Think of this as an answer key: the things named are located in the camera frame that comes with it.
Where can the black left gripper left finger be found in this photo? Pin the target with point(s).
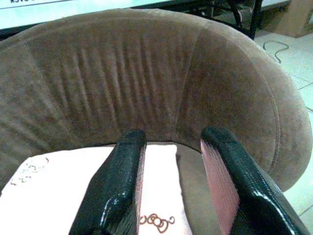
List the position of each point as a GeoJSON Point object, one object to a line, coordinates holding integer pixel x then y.
{"type": "Point", "coordinates": [117, 186]}

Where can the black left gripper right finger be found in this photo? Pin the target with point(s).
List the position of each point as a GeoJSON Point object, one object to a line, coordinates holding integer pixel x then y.
{"type": "Point", "coordinates": [247, 195]}

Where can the pink printed pillow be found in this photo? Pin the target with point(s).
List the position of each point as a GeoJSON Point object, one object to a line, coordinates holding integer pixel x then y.
{"type": "Point", "coordinates": [61, 191]}

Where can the brown round sofa chair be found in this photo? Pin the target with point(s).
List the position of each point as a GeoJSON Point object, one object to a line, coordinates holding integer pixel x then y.
{"type": "Point", "coordinates": [146, 73]}

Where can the brown cardboard box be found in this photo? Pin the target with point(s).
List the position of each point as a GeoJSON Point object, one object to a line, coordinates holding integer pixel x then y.
{"type": "Point", "coordinates": [291, 17]}

